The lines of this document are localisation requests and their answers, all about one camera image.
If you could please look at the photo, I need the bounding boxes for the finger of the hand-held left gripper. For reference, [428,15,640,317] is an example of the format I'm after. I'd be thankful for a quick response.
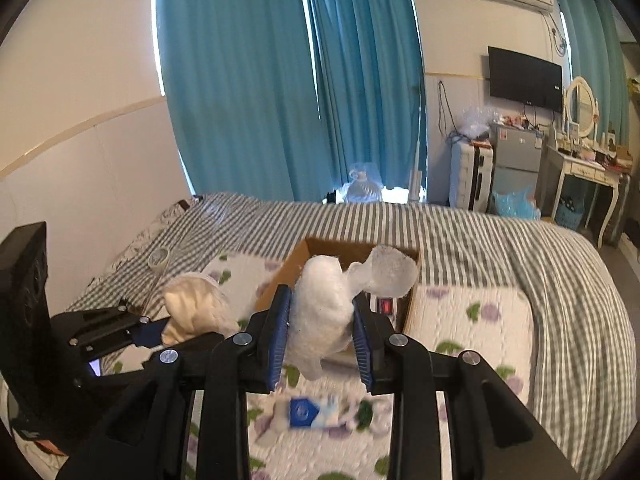
[118,298,173,352]

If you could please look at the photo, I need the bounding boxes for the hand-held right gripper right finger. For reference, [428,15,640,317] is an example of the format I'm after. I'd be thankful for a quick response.
[350,294,582,480]

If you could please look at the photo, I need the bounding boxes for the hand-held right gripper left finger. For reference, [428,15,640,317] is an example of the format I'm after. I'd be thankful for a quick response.
[55,284,294,480]

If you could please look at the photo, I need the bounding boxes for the cream sock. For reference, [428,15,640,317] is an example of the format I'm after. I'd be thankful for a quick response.
[162,272,242,347]

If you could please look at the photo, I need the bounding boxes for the white sock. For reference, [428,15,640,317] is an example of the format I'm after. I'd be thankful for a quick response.
[290,244,420,382]

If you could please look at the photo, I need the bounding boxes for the cardboard box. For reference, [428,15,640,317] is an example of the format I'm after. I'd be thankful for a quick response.
[254,237,422,361]

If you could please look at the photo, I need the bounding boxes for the dark packet with red label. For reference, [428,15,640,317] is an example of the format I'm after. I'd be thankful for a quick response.
[367,294,409,322]

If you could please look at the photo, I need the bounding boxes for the blue and white packet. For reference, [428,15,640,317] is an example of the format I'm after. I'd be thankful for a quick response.
[272,394,352,431]

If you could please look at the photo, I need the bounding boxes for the patterned grey pillow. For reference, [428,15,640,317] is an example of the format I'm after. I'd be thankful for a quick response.
[112,199,205,273]

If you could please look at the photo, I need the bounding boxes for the floral quilt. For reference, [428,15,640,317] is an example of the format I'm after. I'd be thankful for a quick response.
[0,252,540,480]

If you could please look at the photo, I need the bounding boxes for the striped bed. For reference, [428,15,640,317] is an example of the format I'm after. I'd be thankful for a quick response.
[64,192,640,463]

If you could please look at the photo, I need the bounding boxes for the clear water jug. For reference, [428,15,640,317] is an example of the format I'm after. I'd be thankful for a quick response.
[342,161,386,205]

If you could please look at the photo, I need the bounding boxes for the white suitcase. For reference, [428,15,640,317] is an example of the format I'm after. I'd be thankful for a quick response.
[449,139,494,214]

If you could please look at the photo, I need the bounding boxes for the blue plastic bag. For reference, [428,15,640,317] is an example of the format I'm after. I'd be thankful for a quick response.
[492,185,542,221]

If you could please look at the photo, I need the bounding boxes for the grey mini fridge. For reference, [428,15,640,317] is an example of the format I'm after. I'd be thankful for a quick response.
[487,122,544,202]

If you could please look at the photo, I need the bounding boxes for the blue basket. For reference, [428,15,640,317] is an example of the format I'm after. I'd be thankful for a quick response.
[556,195,586,230]

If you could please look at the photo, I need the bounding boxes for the clear plastic bag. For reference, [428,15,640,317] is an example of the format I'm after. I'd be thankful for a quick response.
[460,107,494,141]

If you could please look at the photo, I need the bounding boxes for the wide teal curtain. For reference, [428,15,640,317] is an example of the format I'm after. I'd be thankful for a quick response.
[156,0,335,204]

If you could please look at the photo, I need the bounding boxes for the narrow teal curtain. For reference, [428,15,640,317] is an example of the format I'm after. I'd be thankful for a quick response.
[302,0,429,202]

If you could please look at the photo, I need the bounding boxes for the white dressing table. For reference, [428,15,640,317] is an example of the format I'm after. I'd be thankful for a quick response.
[537,139,624,249]

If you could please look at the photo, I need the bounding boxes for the white oval mirror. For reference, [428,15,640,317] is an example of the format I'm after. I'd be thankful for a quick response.
[564,76,599,141]

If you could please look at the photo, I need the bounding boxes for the teal curtain beside mirror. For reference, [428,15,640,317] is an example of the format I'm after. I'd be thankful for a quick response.
[550,0,632,147]

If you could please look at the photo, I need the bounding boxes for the black wall cable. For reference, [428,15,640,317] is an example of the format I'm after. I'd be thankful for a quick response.
[437,80,452,134]

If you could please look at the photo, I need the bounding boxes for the black wall television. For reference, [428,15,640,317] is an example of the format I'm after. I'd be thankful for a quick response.
[487,46,564,114]

